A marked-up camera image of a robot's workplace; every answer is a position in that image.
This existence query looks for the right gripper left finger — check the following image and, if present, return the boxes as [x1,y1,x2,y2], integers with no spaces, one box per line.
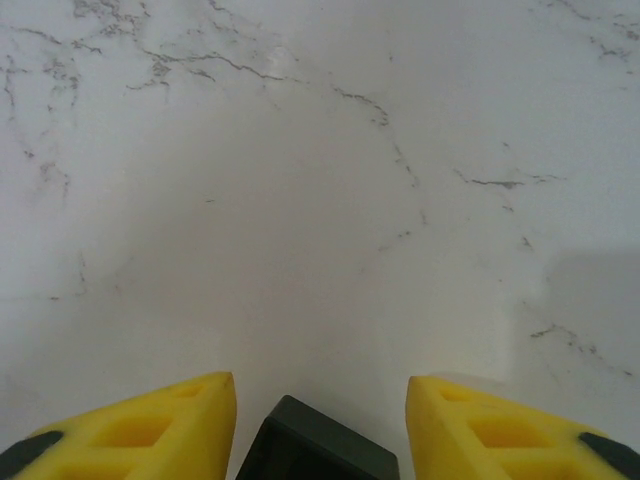
[0,370,238,480]

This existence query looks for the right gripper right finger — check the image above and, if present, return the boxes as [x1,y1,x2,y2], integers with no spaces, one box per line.
[404,374,640,480]

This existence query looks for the black lego brick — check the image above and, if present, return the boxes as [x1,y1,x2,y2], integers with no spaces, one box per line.
[234,394,400,480]

